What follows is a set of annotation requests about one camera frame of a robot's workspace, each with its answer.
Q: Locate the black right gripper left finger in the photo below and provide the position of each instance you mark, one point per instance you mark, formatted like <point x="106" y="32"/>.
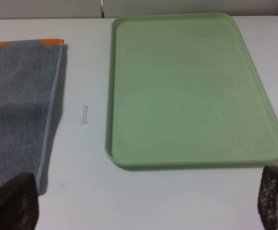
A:
<point x="19" y="207"/>

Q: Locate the grey towel with orange stripes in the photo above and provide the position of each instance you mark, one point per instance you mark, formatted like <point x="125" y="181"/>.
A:
<point x="29" y="74"/>

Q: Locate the white tape strip near tray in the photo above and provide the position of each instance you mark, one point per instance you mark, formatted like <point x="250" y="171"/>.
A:
<point x="84" y="115"/>

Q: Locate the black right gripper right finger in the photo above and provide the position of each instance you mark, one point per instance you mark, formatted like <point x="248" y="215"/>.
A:
<point x="267" y="203"/>

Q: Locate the light green plastic tray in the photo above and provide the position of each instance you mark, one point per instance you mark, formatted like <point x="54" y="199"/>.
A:
<point x="183" y="90"/>

